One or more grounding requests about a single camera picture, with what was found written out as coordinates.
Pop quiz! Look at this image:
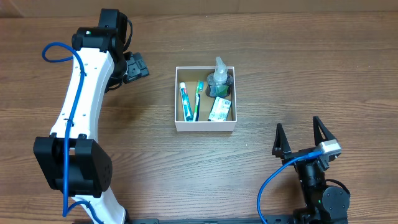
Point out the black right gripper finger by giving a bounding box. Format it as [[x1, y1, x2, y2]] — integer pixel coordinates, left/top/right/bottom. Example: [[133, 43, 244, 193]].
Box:
[[272, 123, 292, 157], [313, 116, 336, 146]]

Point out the white green soap pack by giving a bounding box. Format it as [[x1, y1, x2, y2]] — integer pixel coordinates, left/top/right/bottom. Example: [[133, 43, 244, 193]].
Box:
[[208, 96, 232, 122]]

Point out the blue soap pump bottle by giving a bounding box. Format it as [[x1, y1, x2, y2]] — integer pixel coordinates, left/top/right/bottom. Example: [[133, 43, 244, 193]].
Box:
[[206, 57, 233, 98]]

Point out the small toothpaste tube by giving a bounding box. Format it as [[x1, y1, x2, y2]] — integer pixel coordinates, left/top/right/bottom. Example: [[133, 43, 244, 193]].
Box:
[[180, 82, 193, 121]]

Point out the green white toothbrush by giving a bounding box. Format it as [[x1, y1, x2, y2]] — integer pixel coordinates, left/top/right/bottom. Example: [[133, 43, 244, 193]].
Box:
[[193, 81, 204, 121]]

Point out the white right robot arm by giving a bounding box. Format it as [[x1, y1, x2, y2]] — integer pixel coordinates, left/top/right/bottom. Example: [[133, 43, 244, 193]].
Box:
[[266, 116, 351, 223]]

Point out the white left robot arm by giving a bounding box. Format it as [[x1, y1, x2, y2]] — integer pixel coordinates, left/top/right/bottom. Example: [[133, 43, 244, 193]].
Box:
[[33, 9, 149, 223]]

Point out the white open cardboard box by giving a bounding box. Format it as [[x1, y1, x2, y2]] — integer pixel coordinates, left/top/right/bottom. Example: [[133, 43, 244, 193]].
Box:
[[174, 66, 238, 132]]

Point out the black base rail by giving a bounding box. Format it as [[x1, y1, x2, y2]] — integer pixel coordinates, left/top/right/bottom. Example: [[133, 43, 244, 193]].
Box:
[[127, 215, 297, 224]]

